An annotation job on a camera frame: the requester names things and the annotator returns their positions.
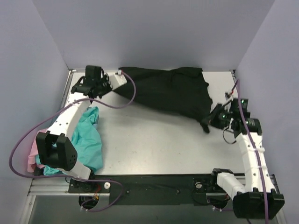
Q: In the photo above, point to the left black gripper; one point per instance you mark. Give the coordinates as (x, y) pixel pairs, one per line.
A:
(108, 84)

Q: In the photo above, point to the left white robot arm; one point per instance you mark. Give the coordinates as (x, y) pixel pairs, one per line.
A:
(54, 146)

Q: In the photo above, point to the pink t shirt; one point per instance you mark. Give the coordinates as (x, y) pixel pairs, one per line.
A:
(33, 159)

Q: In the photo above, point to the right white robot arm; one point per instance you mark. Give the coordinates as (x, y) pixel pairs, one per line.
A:
(257, 198)

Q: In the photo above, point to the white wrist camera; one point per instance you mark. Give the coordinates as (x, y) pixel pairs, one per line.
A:
(230, 96)
(117, 79)

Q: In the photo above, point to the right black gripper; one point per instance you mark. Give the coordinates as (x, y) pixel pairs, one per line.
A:
(216, 114)

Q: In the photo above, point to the aluminium rail frame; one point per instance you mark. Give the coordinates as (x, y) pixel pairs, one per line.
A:
(54, 187)

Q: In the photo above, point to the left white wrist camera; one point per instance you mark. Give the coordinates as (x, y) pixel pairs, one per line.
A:
(117, 79)

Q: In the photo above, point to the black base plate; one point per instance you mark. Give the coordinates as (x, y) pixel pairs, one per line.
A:
(196, 189)

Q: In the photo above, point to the black t shirt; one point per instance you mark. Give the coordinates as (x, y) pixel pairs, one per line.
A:
(182, 91)

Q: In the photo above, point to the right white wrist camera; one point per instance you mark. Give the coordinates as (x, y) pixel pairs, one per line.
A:
(230, 96)

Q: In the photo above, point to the teal t shirt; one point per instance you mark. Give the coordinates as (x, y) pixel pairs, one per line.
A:
(87, 142)

